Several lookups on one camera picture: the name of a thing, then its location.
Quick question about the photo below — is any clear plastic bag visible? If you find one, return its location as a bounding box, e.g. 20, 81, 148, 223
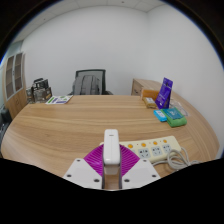
171, 99, 190, 118

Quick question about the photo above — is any cream power strip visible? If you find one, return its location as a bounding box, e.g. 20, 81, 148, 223
99, 135, 183, 165

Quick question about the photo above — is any wooden side cabinet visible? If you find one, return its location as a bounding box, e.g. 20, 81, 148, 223
130, 78, 165, 98

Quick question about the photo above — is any wooden glass-door cabinet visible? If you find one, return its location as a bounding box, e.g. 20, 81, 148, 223
1, 52, 28, 120

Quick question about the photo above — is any grey backpack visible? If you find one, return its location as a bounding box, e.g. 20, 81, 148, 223
72, 75, 101, 96

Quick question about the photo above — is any teal flat packet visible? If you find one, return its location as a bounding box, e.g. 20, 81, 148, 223
161, 106, 185, 121

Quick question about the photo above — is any small blue box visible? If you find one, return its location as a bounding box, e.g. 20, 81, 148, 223
153, 108, 168, 123

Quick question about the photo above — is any white charger block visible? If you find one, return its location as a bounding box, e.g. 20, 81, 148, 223
102, 128, 121, 177

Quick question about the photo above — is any purple standing pouch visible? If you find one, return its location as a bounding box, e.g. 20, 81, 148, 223
154, 77, 175, 110

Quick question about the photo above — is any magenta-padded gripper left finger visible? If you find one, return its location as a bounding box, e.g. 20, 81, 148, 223
62, 145, 107, 191

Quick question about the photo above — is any black mesh office chair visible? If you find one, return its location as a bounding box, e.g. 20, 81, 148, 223
67, 68, 114, 97

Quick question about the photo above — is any black leather armchair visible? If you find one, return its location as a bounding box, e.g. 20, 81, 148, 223
0, 105, 12, 141

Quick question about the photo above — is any green folded towel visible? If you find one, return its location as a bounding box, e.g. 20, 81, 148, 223
165, 108, 188, 129

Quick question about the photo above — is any orange box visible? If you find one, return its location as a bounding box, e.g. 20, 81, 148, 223
141, 88, 161, 101

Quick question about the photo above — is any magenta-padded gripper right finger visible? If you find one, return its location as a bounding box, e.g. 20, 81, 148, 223
117, 145, 161, 191

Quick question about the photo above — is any dark printed cardboard box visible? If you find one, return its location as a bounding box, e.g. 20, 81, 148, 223
25, 77, 54, 105

